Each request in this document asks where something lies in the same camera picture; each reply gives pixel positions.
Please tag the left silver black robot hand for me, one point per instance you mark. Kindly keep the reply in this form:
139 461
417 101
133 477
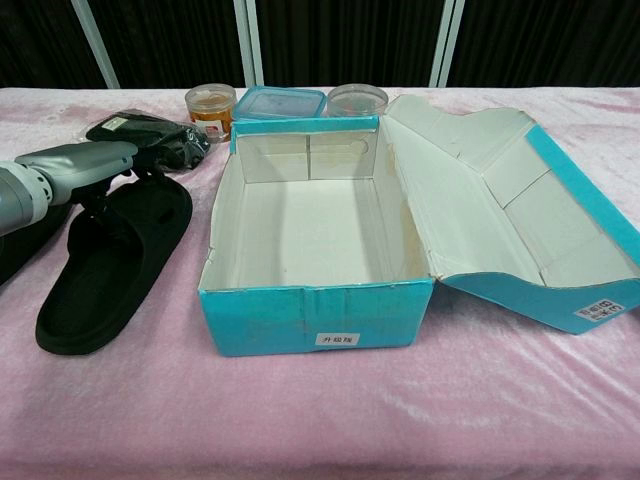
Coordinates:
75 160

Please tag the black rubber slipper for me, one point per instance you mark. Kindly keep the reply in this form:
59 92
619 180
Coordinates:
30 240
115 280

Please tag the blue cardboard shoe box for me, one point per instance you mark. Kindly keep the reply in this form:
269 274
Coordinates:
350 225

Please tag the black gloves in plastic bag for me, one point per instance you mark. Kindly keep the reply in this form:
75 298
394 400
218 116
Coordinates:
165 135

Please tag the black curtain panel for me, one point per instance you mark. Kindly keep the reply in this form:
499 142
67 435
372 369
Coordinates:
550 40
170 40
35 40
350 40

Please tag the clear jar with orange contents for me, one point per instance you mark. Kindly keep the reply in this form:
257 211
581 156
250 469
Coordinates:
210 110

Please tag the blue lidded food container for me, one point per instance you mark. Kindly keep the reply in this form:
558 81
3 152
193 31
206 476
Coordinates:
277 105

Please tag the clear jar with colourful clips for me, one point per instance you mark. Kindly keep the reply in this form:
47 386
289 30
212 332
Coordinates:
357 100

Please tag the pink velvet tablecloth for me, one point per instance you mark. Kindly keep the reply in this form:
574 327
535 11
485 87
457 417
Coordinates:
320 410

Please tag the white partition post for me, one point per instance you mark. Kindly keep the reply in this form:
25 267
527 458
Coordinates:
95 45
249 40
447 40

